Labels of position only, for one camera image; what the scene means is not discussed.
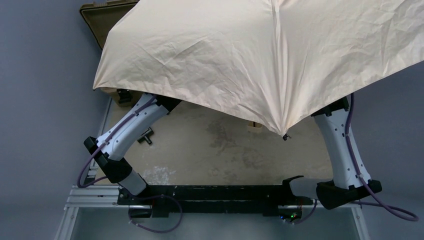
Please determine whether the black hex key tool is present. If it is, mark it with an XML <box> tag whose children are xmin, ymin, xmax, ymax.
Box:
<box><xmin>137</xmin><ymin>127</ymin><xmax>154</xmax><ymax>145</ymax></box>

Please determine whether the tan hard case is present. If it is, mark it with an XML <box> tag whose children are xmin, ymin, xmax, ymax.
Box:
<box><xmin>79</xmin><ymin>0</ymin><xmax>142</xmax><ymax>108</ymax></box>

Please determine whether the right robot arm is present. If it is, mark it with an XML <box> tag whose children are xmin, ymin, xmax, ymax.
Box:
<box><xmin>282</xmin><ymin>97</ymin><xmax>382</xmax><ymax>210</ymax></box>

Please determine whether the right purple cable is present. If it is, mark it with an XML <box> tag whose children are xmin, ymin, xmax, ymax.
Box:
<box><xmin>284</xmin><ymin>92</ymin><xmax>420</xmax><ymax>226</ymax></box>

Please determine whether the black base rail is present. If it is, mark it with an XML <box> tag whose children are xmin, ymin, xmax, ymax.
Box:
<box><xmin>117</xmin><ymin>184</ymin><xmax>314</xmax><ymax>218</ymax></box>

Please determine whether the aluminium frame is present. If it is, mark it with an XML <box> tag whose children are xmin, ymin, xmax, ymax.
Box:
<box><xmin>54</xmin><ymin>97</ymin><xmax>133</xmax><ymax>240</ymax></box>

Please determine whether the beige folding umbrella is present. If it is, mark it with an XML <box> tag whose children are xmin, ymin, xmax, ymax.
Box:
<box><xmin>93</xmin><ymin>0</ymin><xmax>424</xmax><ymax>135</ymax></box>

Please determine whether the purple cable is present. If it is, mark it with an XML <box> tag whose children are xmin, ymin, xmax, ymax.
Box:
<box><xmin>284</xmin><ymin>92</ymin><xmax>420</xmax><ymax>226</ymax></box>
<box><xmin>76</xmin><ymin>94</ymin><xmax>184</xmax><ymax>234</ymax></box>

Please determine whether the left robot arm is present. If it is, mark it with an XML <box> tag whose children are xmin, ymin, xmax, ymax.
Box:
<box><xmin>83</xmin><ymin>93</ymin><xmax>181</xmax><ymax>196</ymax></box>

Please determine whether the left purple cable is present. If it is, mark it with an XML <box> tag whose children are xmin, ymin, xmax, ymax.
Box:
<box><xmin>76</xmin><ymin>94</ymin><xmax>184</xmax><ymax>234</ymax></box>

